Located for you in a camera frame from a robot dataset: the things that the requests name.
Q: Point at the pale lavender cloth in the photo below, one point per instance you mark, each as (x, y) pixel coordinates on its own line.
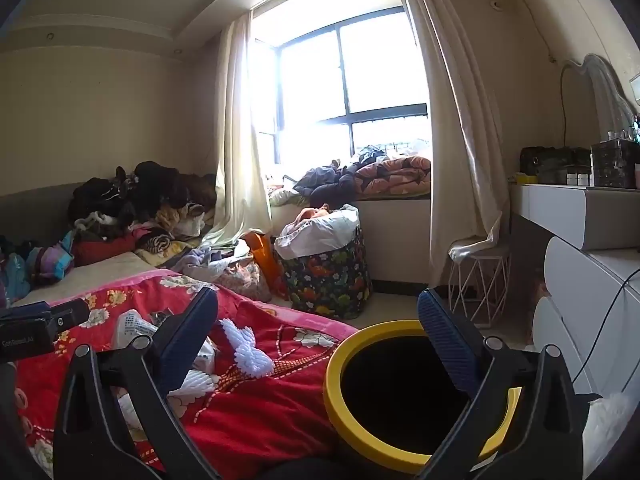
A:
(200, 260)

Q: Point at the white laundry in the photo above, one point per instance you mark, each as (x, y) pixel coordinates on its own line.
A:
(320, 235)

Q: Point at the yellow rimmed black trash bin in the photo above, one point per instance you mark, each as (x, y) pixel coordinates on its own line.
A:
(340, 360)

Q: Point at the pile of dark clothes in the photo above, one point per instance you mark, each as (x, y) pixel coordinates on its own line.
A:
(145, 190)

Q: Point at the pink floral pillow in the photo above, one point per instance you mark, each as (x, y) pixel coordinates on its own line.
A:
(240, 275)

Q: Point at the small yellow container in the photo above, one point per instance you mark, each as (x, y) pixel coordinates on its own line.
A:
(526, 178)

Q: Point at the grey bed headboard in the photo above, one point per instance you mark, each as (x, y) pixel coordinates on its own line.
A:
(35, 200)

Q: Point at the dark storage box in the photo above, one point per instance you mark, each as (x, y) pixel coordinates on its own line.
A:
(615, 162)

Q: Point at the orange patterned quilt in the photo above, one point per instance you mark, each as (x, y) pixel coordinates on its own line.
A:
(395, 172)

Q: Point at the blue striped clothing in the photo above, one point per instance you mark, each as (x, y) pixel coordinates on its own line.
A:
(47, 260)

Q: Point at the white dresser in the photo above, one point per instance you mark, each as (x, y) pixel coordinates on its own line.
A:
(565, 220)

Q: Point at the wavy framed mirror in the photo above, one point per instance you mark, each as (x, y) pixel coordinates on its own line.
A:
(605, 85)

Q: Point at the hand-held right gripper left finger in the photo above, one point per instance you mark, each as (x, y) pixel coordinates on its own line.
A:
(192, 332)

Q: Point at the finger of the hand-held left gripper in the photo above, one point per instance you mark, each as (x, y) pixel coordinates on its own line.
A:
(60, 316)

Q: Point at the red floral blanket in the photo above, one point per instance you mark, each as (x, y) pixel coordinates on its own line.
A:
(280, 410)

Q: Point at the orange bag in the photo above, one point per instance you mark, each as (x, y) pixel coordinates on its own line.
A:
(265, 260)

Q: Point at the white fluffy cloth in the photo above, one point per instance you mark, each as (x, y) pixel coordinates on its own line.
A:
(610, 425)

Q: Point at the black bag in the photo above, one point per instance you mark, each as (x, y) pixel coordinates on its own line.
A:
(552, 162)

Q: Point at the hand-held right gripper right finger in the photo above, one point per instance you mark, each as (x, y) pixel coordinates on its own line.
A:
(447, 340)

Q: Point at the beige bed sheet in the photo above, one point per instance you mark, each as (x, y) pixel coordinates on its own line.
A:
(100, 275)

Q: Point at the crumpled white paper packet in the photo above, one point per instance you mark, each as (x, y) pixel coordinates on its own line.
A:
(132, 327)

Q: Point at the black framed window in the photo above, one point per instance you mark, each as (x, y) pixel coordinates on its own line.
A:
(350, 70)

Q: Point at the dark puffer jacket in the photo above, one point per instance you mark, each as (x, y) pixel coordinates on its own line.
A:
(325, 182)

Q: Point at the cream curtain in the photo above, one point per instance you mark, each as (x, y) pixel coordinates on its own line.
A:
(240, 135)
(460, 135)

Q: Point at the dinosaur print laundry basket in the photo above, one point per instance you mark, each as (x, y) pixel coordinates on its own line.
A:
(330, 280)

